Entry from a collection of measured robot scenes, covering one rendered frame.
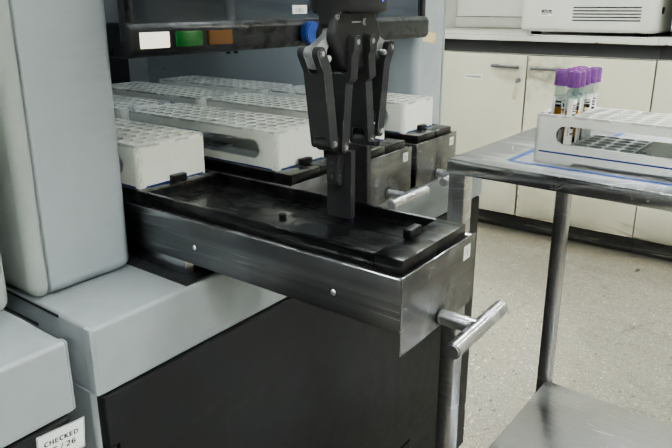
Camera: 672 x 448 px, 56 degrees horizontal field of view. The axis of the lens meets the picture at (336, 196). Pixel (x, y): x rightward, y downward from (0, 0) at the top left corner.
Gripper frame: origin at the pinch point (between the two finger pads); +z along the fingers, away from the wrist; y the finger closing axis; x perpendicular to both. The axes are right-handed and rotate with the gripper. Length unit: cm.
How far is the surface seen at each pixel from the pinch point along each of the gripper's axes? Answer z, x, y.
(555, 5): -17, -55, -225
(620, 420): 56, 18, -61
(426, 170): 8.5, -11.4, -37.7
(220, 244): 5.2, -7.4, 11.3
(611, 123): -3.5, 18.0, -28.6
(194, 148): -0.8, -21.8, 1.4
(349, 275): 4.5, 8.1, 11.3
